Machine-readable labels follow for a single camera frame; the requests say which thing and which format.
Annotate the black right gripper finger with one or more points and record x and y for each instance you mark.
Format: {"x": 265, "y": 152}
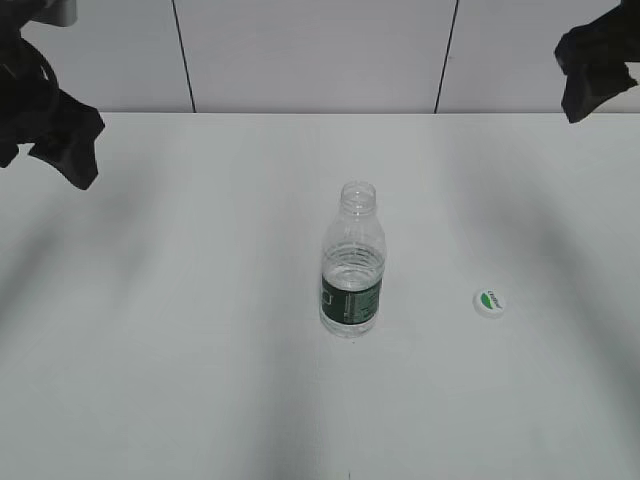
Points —
{"x": 594, "y": 58}

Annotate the white green bottle cap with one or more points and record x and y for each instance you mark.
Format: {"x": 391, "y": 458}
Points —
{"x": 490, "y": 303}

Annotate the clear plastic water bottle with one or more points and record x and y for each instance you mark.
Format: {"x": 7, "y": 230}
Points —
{"x": 353, "y": 259}

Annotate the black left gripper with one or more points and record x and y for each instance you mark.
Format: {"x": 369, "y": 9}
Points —
{"x": 32, "y": 105}

